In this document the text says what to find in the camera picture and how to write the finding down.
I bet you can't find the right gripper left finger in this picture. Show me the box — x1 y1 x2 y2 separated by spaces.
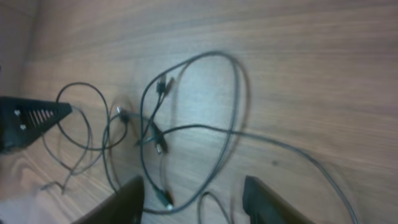
73 175 144 224

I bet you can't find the black thick usb cable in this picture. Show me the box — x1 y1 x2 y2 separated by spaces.
116 51 358 224

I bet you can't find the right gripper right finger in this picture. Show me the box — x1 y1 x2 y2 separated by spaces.
242 175 313 224

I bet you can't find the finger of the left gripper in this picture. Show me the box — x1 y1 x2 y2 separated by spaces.
1 96 72 153

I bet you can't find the black thin usb cable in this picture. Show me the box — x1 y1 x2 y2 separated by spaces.
40 82 130 195

